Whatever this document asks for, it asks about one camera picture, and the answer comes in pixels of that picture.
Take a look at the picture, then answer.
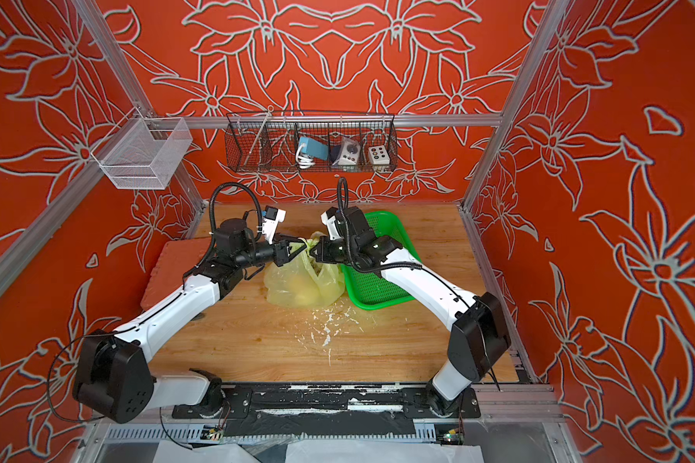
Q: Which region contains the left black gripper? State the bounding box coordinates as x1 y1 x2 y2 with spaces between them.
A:
236 233 310 271

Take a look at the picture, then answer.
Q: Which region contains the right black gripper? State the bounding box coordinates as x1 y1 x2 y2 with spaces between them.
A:
306 236 361 266

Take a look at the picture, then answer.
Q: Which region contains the yellow-green printed plastic bag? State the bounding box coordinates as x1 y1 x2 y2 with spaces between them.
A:
264 231 346 309

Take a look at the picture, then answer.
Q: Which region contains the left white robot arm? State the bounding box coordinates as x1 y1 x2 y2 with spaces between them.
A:
73 218 308 424

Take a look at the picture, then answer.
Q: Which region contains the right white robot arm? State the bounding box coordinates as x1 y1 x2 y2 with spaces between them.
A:
310 206 511 416

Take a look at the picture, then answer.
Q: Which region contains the green perforated plastic basket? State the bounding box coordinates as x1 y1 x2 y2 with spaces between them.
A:
341 210 424 312

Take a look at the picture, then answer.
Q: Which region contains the white round-dial device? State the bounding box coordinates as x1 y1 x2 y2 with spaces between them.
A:
332 138 362 168

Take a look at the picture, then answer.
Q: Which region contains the white button box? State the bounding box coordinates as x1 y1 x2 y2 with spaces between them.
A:
367 146 391 169

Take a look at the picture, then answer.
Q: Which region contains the blue and white device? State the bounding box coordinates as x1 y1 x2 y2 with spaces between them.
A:
295 136 329 169

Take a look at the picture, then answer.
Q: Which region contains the orange plastic tool case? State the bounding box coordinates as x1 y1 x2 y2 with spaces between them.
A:
141 238 210 312

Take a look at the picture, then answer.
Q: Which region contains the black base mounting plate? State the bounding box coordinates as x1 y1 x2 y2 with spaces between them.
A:
172 383 481 443

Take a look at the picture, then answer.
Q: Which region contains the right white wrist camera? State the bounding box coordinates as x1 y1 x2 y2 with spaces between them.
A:
320 210 342 240

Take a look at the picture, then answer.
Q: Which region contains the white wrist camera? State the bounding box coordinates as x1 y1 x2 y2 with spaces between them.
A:
320 210 342 240
261 206 286 244

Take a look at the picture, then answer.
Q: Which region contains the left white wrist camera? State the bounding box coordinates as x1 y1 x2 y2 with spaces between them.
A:
261 206 286 244

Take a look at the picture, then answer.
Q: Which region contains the right black corrugated cable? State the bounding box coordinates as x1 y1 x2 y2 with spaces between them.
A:
335 176 441 291

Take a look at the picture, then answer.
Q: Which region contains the black corrugated cable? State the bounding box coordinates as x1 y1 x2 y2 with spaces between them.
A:
335 176 441 291
207 181 266 244

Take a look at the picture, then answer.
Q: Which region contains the left black corrugated cable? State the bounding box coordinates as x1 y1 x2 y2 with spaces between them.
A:
207 181 266 244

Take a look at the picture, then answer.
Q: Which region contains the black wire wall basket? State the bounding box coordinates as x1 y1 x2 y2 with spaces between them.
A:
224 110 399 173

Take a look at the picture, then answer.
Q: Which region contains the clear acrylic wall box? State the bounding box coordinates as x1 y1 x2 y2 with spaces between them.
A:
92 119 192 190

